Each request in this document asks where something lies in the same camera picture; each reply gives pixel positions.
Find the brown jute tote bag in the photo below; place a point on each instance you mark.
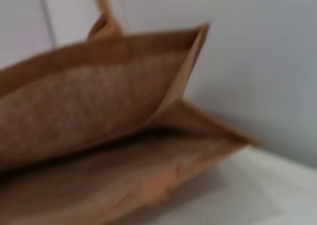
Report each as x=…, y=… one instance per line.
x=86, y=106

